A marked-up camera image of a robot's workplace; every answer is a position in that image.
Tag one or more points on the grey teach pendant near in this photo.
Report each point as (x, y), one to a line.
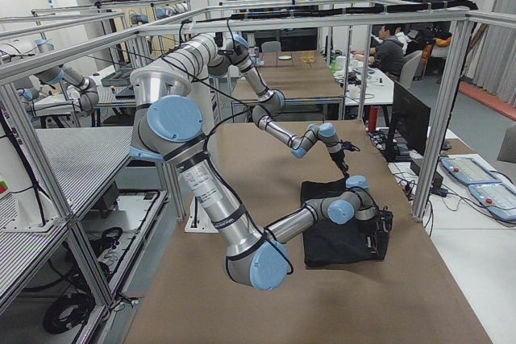
(497, 198)

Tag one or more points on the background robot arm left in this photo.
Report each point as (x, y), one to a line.
(169, 125)

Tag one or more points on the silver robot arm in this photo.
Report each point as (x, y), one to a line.
(256, 256)
(271, 102)

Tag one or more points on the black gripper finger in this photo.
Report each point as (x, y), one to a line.
(344, 169)

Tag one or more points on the black computer monitor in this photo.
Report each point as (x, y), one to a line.
(410, 119)

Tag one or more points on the grey teach pendant far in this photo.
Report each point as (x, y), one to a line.
(468, 171)

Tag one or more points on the grey teach pendant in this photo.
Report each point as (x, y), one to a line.
(468, 171)
(497, 198)

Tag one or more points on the seated person in grey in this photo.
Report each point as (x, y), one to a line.
(388, 56)

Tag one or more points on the striped aluminium frame table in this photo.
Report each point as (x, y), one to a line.
(86, 161)

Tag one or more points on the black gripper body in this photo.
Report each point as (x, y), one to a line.
(376, 226)
(338, 157)

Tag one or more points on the black t-shirt with logo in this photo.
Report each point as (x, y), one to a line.
(326, 242)

